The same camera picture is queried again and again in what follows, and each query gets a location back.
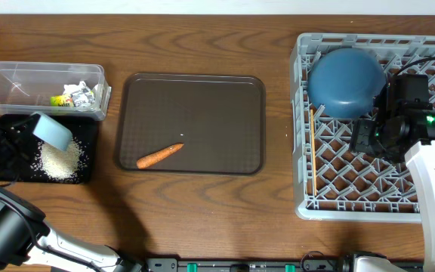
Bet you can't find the grey dishwasher rack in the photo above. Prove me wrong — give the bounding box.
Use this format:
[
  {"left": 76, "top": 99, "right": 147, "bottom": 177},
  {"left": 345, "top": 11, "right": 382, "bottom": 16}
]
[{"left": 290, "top": 32, "right": 435, "bottom": 223}]

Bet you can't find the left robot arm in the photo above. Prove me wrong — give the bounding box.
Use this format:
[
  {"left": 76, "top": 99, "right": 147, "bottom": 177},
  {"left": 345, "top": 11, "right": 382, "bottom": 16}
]
[{"left": 0, "top": 113, "right": 146, "bottom": 271}]

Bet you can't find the light blue rice bowl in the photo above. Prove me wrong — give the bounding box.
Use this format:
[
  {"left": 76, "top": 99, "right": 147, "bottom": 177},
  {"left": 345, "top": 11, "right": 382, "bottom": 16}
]
[{"left": 31, "top": 112, "right": 73, "bottom": 151}]

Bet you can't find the black plastic bin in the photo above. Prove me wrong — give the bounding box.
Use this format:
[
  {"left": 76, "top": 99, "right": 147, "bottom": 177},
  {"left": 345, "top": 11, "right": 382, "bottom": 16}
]
[{"left": 0, "top": 114, "right": 98, "bottom": 184}]

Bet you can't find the white napkin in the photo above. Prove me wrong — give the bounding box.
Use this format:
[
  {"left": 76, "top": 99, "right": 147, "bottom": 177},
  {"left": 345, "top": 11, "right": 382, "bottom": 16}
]
[{"left": 63, "top": 81, "right": 95, "bottom": 107}]

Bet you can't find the yellow snack wrapper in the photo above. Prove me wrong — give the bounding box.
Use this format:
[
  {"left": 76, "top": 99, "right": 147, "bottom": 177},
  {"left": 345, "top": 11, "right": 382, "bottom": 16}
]
[{"left": 51, "top": 94, "right": 75, "bottom": 107}]

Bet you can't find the clear plastic bin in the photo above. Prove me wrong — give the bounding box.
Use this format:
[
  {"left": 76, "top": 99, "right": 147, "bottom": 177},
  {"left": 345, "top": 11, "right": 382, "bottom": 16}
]
[{"left": 0, "top": 61, "right": 112, "bottom": 121}]

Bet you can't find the dark blue bowl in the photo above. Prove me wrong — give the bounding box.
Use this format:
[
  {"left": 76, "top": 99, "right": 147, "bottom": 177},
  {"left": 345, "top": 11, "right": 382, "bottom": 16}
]
[{"left": 307, "top": 48, "right": 386, "bottom": 119}]

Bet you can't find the orange carrot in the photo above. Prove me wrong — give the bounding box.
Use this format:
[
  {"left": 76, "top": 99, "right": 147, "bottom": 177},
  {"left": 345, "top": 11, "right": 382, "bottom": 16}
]
[{"left": 136, "top": 143, "right": 184, "bottom": 169}]

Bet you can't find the wooden chopstick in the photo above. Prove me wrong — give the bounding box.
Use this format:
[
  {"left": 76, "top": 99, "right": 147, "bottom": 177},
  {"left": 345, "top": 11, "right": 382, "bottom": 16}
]
[{"left": 309, "top": 109, "right": 317, "bottom": 196}]

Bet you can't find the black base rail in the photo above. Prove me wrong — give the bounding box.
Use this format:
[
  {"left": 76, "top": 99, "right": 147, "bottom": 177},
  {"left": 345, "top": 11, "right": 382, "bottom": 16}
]
[{"left": 141, "top": 255, "right": 353, "bottom": 272}]

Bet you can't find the brown serving tray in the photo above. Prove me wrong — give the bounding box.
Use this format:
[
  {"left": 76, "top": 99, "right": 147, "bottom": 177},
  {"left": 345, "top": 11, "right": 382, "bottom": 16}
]
[{"left": 114, "top": 73, "right": 266, "bottom": 175}]

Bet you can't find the pile of white rice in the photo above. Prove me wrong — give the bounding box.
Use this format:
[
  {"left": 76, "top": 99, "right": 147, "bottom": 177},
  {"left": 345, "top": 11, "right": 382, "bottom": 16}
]
[{"left": 30, "top": 139, "right": 88, "bottom": 184}]

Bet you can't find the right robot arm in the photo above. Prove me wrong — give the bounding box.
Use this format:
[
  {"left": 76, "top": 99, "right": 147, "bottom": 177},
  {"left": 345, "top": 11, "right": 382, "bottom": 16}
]
[{"left": 350, "top": 74, "right": 435, "bottom": 271}]

